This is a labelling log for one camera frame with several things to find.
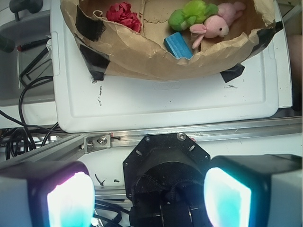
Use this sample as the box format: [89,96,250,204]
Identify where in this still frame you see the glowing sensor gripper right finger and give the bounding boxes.
[204,154,303,227]

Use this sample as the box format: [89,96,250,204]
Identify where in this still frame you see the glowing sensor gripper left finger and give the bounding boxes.
[0,161,95,227]

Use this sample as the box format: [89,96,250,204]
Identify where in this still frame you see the pink plush bunny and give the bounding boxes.
[189,1,246,49]

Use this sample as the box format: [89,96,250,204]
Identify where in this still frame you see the black allen key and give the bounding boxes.
[19,47,49,87]

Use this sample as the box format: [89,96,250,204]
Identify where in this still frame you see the brown paper bag tray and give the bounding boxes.
[60,0,283,81]

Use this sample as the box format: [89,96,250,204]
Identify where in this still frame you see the blue foam block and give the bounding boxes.
[164,32,193,60]

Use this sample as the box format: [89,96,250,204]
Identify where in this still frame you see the green plush turtle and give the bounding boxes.
[168,0,219,32]

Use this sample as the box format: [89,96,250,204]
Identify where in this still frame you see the red crumpled paper flower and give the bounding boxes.
[106,2,142,33]

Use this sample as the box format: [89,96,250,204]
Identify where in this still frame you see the aluminium extrusion rail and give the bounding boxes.
[0,116,303,168]

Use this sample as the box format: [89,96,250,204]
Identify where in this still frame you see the black cable bundle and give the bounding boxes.
[0,77,60,161]

